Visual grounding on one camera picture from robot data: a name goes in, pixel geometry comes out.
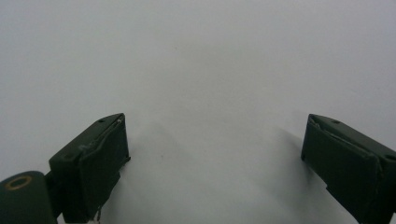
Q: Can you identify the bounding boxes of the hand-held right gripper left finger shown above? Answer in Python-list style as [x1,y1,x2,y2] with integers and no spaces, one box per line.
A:
[48,112,132,224]

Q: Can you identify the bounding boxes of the white foam mat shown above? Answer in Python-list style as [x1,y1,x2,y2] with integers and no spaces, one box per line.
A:
[0,0,396,224]

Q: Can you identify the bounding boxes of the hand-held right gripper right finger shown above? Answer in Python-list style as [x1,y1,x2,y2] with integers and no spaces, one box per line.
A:
[300,113,396,224]

